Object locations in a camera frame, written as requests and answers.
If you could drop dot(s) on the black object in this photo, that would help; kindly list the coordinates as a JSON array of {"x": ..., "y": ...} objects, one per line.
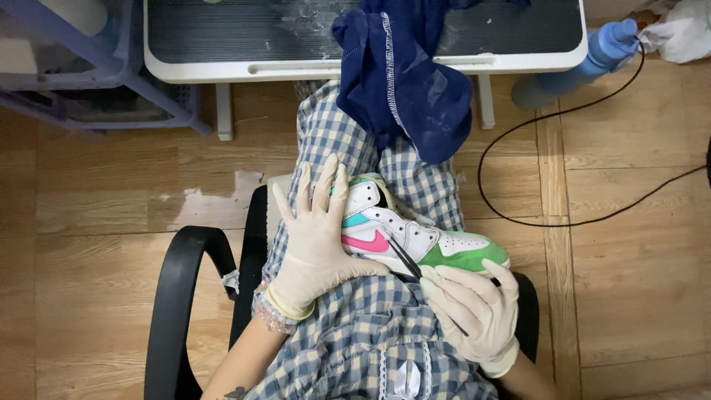
[{"x": 709, "y": 161}]

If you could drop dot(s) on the black office chair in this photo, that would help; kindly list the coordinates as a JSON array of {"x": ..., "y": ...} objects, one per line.
[{"x": 178, "y": 289}]

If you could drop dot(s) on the white low table dark top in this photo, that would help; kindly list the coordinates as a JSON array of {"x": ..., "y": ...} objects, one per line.
[{"x": 222, "y": 33}]

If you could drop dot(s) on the white plastic bag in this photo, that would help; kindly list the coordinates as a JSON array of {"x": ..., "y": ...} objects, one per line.
[{"x": 680, "y": 33}]

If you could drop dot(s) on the person's right hand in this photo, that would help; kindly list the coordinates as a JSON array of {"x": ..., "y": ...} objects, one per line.
[{"x": 483, "y": 322}]

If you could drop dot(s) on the blue plastic storage rack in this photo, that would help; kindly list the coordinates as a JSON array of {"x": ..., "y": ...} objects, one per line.
[{"x": 189, "y": 116}]

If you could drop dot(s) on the white tape scrap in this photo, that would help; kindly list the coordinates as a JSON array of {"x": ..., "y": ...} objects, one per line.
[{"x": 231, "y": 281}]

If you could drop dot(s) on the white green pink sneaker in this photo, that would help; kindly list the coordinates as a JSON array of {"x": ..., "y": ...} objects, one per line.
[{"x": 461, "y": 244}]

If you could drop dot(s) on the black tweezers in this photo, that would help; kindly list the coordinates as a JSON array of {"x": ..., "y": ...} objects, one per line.
[{"x": 403, "y": 256}]

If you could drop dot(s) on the blue plastic bottle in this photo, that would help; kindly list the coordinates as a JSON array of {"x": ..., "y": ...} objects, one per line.
[{"x": 561, "y": 78}]

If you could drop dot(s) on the person's left hand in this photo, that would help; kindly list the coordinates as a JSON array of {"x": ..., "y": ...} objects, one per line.
[{"x": 316, "y": 250}]

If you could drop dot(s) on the navy blue cloth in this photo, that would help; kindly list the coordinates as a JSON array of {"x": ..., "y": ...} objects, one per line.
[{"x": 389, "y": 83}]

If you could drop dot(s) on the person's checked blue clothing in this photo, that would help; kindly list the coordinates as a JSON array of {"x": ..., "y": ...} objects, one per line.
[{"x": 344, "y": 333}]

